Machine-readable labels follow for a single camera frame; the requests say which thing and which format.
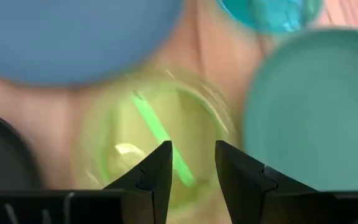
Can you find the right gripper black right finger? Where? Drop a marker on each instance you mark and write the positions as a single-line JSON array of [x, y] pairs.
[[241, 180]]

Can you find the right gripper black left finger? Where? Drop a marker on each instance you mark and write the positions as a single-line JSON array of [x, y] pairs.
[[154, 174]]

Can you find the clear lime green plate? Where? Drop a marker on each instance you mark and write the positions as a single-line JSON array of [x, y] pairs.
[[126, 124]]

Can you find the green opaque plastic plate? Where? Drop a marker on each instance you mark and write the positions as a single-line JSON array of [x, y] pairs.
[[315, 109]]

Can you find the black round object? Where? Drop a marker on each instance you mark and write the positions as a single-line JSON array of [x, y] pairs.
[[2, 155]]

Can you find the blue opaque plastic plate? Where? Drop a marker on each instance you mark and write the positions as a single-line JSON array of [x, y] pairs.
[[73, 37]]

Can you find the teal transparent plastic plate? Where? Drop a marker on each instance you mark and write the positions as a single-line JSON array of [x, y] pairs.
[[269, 15]]

